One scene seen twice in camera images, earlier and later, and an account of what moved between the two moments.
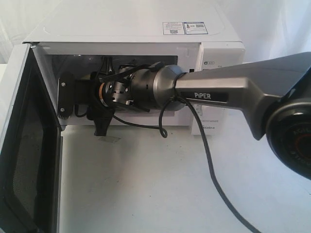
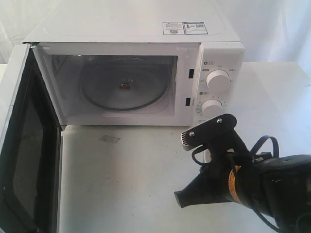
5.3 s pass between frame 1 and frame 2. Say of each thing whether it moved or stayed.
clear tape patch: stayed
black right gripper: moved
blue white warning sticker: stayed
